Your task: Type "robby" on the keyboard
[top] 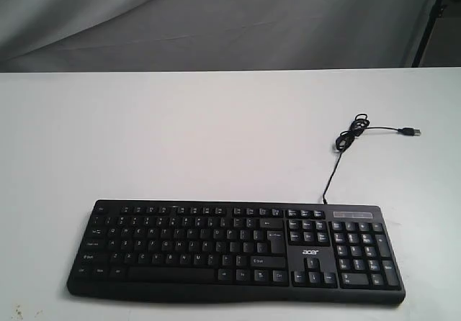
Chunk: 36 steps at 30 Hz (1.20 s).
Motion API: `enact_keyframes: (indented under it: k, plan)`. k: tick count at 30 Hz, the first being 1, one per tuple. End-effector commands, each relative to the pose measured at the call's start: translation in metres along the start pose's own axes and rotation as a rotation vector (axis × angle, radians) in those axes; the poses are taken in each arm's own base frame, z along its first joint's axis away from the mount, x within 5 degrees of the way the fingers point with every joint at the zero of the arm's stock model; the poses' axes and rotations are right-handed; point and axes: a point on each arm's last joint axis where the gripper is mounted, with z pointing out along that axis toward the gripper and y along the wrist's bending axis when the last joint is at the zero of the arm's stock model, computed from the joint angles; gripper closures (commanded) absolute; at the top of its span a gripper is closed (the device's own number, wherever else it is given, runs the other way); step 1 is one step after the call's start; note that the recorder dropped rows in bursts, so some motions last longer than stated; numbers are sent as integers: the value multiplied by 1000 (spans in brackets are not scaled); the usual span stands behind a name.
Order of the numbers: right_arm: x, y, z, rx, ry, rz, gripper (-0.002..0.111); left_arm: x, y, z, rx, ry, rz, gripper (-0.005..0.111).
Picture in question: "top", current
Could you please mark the black acer keyboard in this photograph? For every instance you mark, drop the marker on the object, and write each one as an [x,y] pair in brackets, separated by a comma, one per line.
[204,252]

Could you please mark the black stand pole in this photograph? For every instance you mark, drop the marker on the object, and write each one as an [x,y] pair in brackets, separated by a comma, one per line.
[430,22]

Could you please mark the grey backdrop cloth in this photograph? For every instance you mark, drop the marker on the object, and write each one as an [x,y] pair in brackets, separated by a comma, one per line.
[210,35]

